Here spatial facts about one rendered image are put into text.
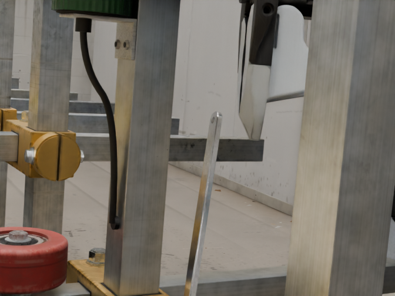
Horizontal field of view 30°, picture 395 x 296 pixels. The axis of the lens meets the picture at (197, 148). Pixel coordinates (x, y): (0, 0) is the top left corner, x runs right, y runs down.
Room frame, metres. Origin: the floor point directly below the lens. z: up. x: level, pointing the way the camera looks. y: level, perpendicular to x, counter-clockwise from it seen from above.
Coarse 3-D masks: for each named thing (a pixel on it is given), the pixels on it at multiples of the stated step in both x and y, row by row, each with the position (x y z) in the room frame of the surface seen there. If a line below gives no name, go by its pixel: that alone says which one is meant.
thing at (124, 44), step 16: (64, 16) 0.56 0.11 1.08; (80, 16) 0.54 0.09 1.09; (96, 16) 0.55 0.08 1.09; (112, 16) 0.55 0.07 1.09; (80, 32) 0.56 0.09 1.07; (128, 32) 0.57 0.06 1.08; (128, 48) 0.56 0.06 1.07; (96, 80) 0.56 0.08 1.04; (112, 112) 0.57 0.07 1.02; (112, 128) 0.57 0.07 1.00; (112, 144) 0.57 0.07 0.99; (112, 160) 0.57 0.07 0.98; (112, 176) 0.57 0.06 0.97; (112, 192) 0.57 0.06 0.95; (112, 208) 0.57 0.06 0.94; (112, 224) 0.57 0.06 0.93
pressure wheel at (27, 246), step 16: (0, 240) 0.58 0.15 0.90; (16, 240) 0.57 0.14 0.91; (32, 240) 0.59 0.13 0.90; (48, 240) 0.58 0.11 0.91; (64, 240) 0.58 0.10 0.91; (0, 256) 0.54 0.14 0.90; (16, 256) 0.54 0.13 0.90; (32, 256) 0.54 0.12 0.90; (48, 256) 0.55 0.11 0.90; (64, 256) 0.57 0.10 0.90; (0, 272) 0.54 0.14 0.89; (16, 272) 0.54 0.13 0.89; (32, 272) 0.54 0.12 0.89; (48, 272) 0.55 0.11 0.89; (64, 272) 0.57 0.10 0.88; (0, 288) 0.54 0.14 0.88; (16, 288) 0.54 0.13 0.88; (32, 288) 0.54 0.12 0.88; (48, 288) 0.55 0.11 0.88
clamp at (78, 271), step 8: (72, 264) 0.64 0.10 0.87; (80, 264) 0.64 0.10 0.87; (88, 264) 0.64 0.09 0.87; (72, 272) 0.63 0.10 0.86; (80, 272) 0.62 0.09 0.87; (88, 272) 0.62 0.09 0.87; (96, 272) 0.62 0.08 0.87; (72, 280) 0.63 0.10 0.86; (80, 280) 0.62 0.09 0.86; (88, 280) 0.60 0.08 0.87; (96, 280) 0.60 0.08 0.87; (88, 288) 0.60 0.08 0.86; (96, 288) 0.58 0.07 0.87; (104, 288) 0.58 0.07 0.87
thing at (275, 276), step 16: (208, 272) 0.68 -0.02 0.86; (224, 272) 0.68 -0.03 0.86; (240, 272) 0.69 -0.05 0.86; (256, 272) 0.69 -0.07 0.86; (272, 272) 0.70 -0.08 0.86; (64, 288) 0.60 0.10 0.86; (80, 288) 0.60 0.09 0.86; (160, 288) 0.63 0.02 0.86; (176, 288) 0.63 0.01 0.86; (208, 288) 0.65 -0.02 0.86; (224, 288) 0.66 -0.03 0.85; (240, 288) 0.67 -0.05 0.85; (256, 288) 0.67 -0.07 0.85; (272, 288) 0.68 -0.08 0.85; (384, 288) 0.75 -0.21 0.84
